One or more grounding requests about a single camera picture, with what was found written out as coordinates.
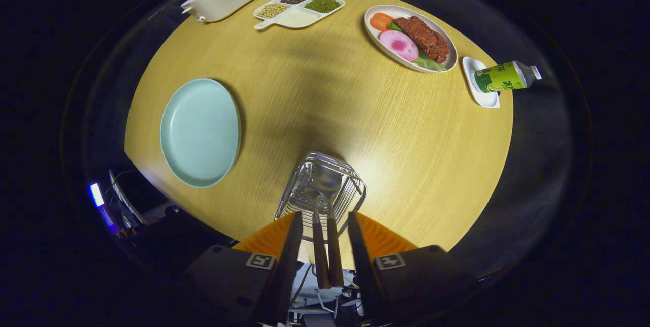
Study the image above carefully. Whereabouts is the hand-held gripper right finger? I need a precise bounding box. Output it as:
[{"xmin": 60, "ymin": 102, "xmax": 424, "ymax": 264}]
[{"xmin": 347, "ymin": 211, "xmax": 480, "ymax": 325}]

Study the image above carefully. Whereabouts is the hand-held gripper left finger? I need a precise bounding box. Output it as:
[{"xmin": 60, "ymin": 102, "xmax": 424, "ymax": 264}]
[{"xmin": 183, "ymin": 210, "xmax": 304, "ymax": 326}]

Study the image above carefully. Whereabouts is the wooden handle metal fork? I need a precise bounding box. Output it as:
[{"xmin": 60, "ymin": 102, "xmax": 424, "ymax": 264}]
[{"xmin": 305, "ymin": 185, "xmax": 332, "ymax": 290}]

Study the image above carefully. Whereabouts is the wooden handle metal spoon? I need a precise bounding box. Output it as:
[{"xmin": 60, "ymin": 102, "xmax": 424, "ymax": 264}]
[{"xmin": 314, "ymin": 167, "xmax": 345, "ymax": 288}]

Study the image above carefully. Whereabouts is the pale teal plate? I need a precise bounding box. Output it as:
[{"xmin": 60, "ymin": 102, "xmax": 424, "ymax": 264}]
[{"xmin": 160, "ymin": 78, "xmax": 242, "ymax": 189}]

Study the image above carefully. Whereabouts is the white square saucer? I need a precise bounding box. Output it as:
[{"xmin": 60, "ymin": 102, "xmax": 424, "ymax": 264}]
[{"xmin": 462, "ymin": 56, "xmax": 501, "ymax": 109}]

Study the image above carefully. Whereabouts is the green lettuce leaf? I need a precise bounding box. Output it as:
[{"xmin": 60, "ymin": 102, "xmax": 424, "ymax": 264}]
[{"xmin": 387, "ymin": 21, "xmax": 447, "ymax": 72}]

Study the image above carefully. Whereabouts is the pink radish slice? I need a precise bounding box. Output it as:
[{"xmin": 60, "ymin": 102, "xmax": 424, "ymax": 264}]
[{"xmin": 379, "ymin": 30, "xmax": 420, "ymax": 62}]

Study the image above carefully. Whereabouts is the white oval food plate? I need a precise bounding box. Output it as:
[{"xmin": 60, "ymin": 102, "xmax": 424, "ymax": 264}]
[{"xmin": 364, "ymin": 5, "xmax": 458, "ymax": 73}]

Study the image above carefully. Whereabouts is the green label drink bottle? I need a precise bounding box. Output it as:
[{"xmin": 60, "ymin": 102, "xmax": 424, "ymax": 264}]
[{"xmin": 474, "ymin": 61, "xmax": 543, "ymax": 94}]

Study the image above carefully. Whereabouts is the brown grilled steak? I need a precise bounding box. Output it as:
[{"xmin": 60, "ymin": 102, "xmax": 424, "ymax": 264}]
[{"xmin": 392, "ymin": 16, "xmax": 450, "ymax": 64}]

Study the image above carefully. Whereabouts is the white divided tray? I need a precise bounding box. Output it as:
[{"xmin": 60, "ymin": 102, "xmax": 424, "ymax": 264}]
[{"xmin": 253, "ymin": 0, "xmax": 346, "ymax": 30}]

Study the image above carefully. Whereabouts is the orange tomato slice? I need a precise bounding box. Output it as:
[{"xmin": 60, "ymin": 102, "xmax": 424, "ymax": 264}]
[{"xmin": 369, "ymin": 12, "xmax": 395, "ymax": 32}]

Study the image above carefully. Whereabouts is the pile of white rice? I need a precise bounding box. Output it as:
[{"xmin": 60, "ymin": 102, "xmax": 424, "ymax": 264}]
[{"xmin": 277, "ymin": 8, "xmax": 321, "ymax": 28}]

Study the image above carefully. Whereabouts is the pile of yellow soybeans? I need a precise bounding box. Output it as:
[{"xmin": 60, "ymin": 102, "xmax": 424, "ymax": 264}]
[{"xmin": 257, "ymin": 3, "xmax": 289, "ymax": 19}]

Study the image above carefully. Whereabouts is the pile of green beans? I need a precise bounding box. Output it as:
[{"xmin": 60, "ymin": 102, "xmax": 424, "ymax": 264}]
[{"xmin": 304, "ymin": 0, "xmax": 342, "ymax": 14}]

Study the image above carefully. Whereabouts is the metal wire cutlery basket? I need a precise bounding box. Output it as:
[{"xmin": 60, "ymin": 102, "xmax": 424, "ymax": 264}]
[{"xmin": 274, "ymin": 151, "xmax": 367, "ymax": 231}]

